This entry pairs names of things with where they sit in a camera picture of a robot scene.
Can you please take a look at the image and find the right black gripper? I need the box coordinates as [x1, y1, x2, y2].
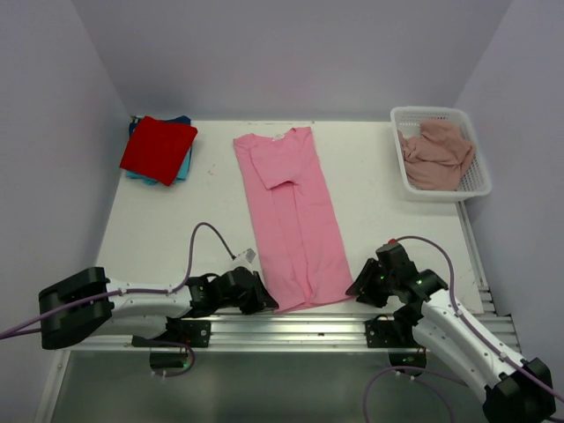
[345, 257, 397, 308]

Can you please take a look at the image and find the dark blue folded t shirt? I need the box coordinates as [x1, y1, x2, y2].
[128, 116, 143, 137]

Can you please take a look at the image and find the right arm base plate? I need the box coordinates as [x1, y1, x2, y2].
[364, 315, 419, 349]

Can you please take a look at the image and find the white plastic basket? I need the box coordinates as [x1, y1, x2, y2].
[390, 106, 492, 203]

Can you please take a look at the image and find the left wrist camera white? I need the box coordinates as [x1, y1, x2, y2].
[232, 249, 256, 271]

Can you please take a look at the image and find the beige t shirt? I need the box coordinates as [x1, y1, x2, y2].
[397, 119, 476, 191]

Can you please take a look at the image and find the aluminium mounting rail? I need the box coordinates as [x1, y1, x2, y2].
[66, 284, 521, 353]

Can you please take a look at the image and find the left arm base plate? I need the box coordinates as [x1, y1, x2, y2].
[131, 320, 212, 348]

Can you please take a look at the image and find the teal folded t shirt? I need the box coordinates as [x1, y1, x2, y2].
[125, 115, 196, 186]

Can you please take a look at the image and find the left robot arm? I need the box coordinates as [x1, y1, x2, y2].
[39, 266, 278, 350]

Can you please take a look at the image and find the red folded t shirt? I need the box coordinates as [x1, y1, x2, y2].
[120, 116, 198, 186]

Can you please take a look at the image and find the pink t shirt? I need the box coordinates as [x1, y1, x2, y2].
[234, 127, 353, 311]

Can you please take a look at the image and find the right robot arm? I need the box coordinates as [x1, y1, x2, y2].
[346, 240, 560, 422]

